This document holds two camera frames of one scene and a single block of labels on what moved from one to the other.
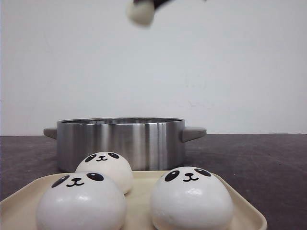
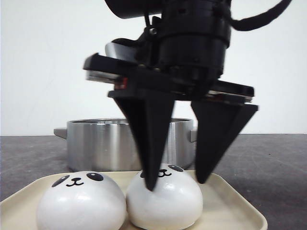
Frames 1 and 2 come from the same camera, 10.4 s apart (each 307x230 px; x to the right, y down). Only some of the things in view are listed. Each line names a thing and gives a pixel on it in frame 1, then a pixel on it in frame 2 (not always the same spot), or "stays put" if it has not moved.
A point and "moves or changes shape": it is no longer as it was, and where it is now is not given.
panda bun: [82, 201] stays put
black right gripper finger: [157, 3] -> [150, 114]
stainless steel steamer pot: [150, 144] moves or changes shape
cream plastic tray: [137, 199] -> [231, 201]
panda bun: [191, 198] stays put
